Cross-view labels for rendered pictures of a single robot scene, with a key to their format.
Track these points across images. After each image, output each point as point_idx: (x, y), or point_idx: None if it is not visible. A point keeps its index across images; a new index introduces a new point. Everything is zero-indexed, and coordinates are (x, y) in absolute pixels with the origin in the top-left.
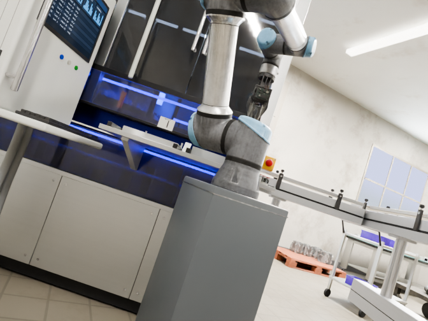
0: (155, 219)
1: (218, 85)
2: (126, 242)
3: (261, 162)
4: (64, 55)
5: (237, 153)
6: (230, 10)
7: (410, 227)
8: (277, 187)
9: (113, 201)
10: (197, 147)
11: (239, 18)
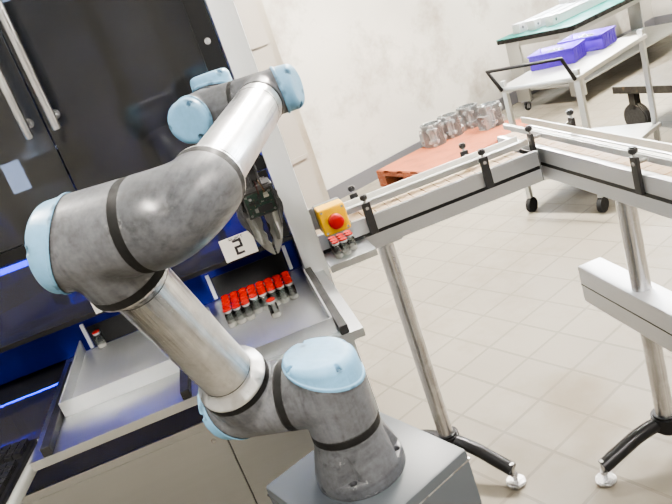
0: (226, 442)
1: (214, 368)
2: (212, 503)
3: (374, 412)
4: None
5: (329, 437)
6: (140, 289)
7: (629, 186)
8: (374, 231)
9: (139, 472)
10: (192, 278)
11: (164, 275)
